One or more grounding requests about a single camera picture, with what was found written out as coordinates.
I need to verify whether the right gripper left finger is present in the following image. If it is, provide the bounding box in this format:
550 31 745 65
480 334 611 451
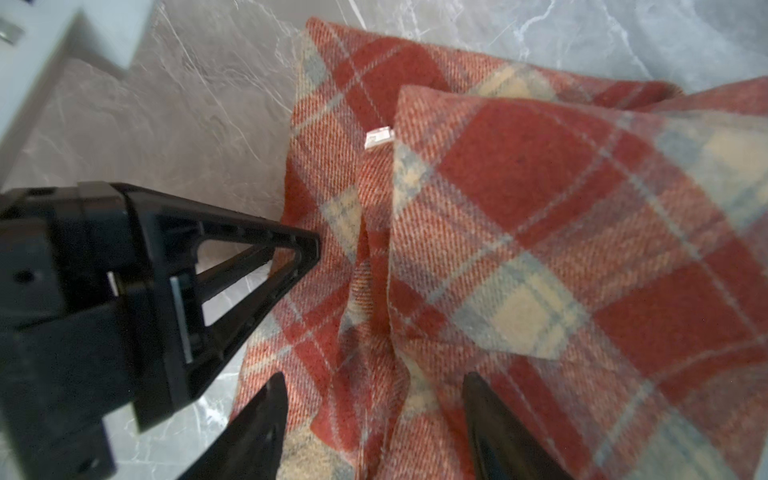
181 372 289 480

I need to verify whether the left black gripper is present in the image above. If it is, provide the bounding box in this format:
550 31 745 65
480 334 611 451
1 182 137 479

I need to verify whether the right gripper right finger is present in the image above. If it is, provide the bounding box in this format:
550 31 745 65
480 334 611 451
462 372 571 480

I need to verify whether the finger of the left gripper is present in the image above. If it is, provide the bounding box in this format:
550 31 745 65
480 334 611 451
122 185 321 430

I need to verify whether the red plaid skirt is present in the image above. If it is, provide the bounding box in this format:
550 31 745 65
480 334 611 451
234 18 767 479

